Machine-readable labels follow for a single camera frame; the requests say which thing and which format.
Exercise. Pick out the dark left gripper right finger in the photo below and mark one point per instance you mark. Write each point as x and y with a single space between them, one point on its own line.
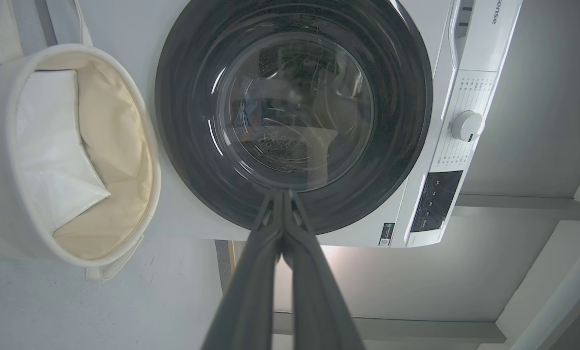
319 301

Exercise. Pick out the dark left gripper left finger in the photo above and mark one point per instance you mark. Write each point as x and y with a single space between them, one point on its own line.
251 291

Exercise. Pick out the black round glass washer door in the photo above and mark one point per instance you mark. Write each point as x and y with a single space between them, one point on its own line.
183 146

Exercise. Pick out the white front-load washing machine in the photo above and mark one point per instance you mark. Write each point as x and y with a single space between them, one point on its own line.
440 160

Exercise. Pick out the small QR code sticker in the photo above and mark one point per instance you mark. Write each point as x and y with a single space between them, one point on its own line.
386 235

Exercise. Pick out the black washer display panel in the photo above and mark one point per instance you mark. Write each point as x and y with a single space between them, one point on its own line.
435 201

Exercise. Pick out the white round control knob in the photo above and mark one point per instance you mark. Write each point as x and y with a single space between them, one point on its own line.
466 126

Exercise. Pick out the white liner pad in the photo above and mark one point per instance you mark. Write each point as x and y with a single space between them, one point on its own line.
52 155

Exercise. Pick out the white detergent drawer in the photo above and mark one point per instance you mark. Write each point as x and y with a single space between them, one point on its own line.
489 39

